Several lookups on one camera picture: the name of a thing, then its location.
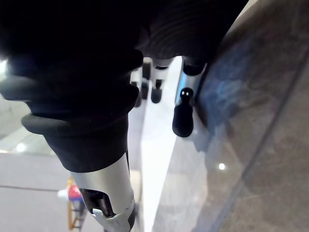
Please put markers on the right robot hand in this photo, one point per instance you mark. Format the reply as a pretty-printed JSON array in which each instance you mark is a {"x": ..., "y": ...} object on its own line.
[{"x": 79, "y": 72}]

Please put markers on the red white blue bottle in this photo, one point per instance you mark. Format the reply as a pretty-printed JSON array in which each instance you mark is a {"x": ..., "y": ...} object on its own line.
[{"x": 71, "y": 191}]

